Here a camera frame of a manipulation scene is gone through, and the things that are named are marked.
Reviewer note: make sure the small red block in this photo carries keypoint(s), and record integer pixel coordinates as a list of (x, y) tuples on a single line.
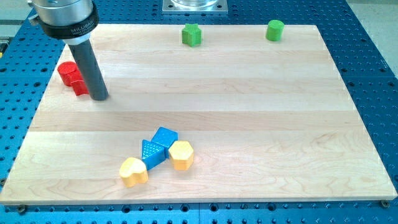
[(79, 87)]

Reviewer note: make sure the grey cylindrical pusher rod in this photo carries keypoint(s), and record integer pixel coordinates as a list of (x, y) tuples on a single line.
[(87, 64)]

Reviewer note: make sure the blue square block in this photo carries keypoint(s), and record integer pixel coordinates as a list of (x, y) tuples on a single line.
[(165, 138)]

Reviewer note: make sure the green cylinder block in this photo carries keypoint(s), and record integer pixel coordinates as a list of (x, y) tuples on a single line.
[(274, 30)]

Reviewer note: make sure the yellow hexagon block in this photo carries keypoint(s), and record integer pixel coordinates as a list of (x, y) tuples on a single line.
[(181, 154)]

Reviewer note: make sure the board corner screw right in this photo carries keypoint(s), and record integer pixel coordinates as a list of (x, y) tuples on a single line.
[(384, 203)]

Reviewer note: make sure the board corner screw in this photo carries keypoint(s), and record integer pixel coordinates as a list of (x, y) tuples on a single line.
[(21, 209), (384, 203)]

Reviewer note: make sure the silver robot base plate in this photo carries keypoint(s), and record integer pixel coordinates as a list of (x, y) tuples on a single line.
[(194, 6)]

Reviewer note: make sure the red cylinder block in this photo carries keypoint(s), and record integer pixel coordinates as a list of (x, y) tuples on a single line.
[(69, 72)]

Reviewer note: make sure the yellow heart block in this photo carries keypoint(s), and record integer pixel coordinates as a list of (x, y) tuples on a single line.
[(133, 171)]

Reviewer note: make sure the light wooden board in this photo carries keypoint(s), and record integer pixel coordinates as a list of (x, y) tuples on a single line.
[(268, 122)]

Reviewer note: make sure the board corner screw left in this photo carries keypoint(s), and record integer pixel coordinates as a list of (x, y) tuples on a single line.
[(21, 209)]

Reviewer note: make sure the green star block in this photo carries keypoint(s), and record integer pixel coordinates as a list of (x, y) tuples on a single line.
[(191, 35)]

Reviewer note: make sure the blue triangle block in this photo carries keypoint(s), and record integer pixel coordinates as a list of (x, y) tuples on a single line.
[(152, 154)]

